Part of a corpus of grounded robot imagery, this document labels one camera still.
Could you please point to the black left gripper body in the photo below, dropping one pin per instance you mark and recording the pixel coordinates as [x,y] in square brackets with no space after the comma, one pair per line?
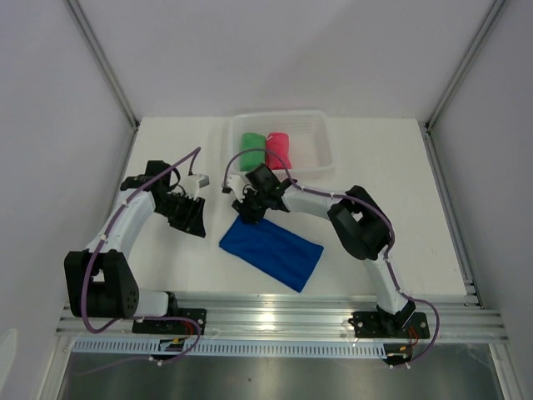
[178,210]

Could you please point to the blue microfiber towel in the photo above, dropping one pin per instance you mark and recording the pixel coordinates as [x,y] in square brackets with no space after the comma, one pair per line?
[277,252]

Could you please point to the white slotted cable duct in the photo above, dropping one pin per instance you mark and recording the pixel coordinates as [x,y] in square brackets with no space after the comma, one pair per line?
[219,347]

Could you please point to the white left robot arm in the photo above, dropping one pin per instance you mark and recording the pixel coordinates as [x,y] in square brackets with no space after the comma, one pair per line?
[100,282]

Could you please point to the white plastic basket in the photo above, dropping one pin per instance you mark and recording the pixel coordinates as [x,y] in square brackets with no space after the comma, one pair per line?
[312,149]

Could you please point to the aluminium frame post left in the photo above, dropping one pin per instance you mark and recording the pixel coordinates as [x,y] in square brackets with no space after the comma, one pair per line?
[89,36]

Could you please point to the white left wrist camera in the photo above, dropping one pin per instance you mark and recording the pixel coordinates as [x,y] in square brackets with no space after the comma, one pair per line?
[193,184]

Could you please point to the green microfiber towel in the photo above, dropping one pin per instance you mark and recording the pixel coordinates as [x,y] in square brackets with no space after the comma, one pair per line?
[252,145]

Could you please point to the aluminium frame post right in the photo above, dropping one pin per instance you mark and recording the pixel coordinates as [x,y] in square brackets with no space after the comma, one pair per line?
[481,35]

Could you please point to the aluminium front rail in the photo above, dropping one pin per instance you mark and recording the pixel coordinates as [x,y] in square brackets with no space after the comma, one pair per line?
[298,317]

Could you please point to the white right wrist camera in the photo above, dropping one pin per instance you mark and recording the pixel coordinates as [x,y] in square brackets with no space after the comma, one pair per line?
[234,184]

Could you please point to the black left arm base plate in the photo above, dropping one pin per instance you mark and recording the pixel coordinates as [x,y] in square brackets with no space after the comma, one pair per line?
[177,321]

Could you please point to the pink microfiber towel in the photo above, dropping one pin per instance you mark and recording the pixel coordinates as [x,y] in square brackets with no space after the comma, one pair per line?
[278,146]

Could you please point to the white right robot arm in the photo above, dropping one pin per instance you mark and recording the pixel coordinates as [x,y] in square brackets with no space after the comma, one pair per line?
[360,225]

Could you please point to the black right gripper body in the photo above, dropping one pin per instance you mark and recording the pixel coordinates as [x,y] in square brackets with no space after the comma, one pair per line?
[253,204]

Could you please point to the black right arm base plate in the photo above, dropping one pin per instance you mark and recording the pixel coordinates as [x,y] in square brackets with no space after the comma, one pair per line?
[381,324]

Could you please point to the aluminium frame post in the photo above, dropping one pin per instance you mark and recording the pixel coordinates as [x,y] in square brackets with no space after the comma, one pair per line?
[89,36]
[481,35]

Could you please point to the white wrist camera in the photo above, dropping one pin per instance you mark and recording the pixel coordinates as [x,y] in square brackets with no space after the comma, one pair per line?
[234,184]
[193,184]

